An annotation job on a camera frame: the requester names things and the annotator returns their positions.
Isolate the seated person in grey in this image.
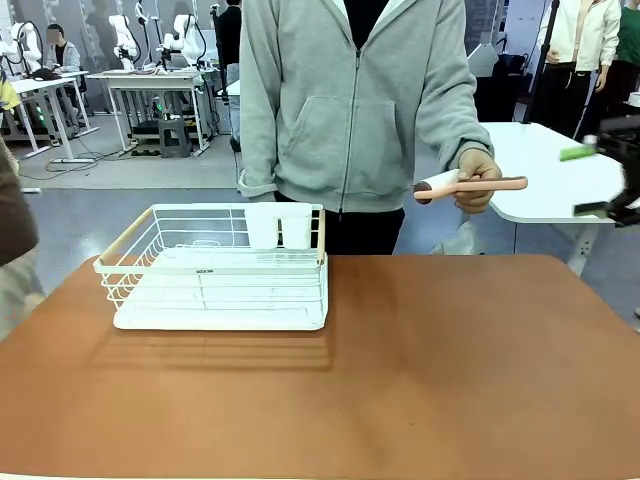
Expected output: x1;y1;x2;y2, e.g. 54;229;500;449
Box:
43;23;82;74

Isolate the black tripod pole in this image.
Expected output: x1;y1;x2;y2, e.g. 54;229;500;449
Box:
522;0;561;125

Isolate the bystander in green top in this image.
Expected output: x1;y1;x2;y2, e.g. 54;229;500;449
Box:
597;0;640;124

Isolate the person's right forearm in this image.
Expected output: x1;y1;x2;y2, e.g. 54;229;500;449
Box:
237;94;280;199

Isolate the bystander in white jacket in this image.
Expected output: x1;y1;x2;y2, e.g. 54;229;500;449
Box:
536;0;623;140

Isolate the white drain tray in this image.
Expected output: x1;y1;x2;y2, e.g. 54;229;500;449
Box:
112;244;330;333

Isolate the person's left hand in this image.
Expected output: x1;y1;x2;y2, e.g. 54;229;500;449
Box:
452;147;503;215

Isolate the person in grey hoodie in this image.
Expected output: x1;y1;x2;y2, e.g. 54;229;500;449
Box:
237;0;496;257

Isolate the clear plastic bag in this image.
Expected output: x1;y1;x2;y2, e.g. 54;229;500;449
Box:
433;219;487;257

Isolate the white double utensil holder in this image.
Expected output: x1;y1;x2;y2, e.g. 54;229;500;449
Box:
243;203;315;251

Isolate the black cabinet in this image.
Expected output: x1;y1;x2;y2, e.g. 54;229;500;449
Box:
473;52;532;123

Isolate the grey plastic stool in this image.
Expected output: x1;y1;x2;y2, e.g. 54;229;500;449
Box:
158;115;193;160

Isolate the pink lint roller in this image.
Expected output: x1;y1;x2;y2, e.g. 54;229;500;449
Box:
412;168;529;206

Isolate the large white curved table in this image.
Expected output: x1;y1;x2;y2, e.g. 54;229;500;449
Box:
478;121;627;277

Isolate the white lab desk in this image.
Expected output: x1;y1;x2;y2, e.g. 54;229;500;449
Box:
86;68;214;157
8;70;100;162

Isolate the bystander in black clothes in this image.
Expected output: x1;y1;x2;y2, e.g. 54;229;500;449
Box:
213;0;243;69

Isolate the white wire dish rack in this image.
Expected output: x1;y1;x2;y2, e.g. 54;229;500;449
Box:
93;202;330;312

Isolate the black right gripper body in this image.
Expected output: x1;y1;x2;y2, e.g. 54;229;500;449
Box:
597;115;640;227

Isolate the person's left forearm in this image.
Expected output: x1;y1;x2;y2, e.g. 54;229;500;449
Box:
424;84;496;172

